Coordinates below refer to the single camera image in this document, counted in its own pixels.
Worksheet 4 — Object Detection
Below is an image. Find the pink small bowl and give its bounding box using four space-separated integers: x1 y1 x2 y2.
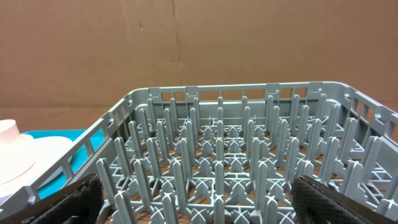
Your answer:
0 119 21 142

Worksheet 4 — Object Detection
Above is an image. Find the grey dishwasher rack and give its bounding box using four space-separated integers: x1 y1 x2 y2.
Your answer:
1 82 397 223

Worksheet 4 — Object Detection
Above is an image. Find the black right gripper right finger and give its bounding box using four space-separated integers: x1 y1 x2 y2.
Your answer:
290 175 397 224

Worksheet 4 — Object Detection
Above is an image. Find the teal plastic tray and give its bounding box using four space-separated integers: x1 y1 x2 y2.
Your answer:
25 129 104 199

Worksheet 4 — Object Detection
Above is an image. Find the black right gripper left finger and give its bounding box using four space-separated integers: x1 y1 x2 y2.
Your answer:
1 174 104 224

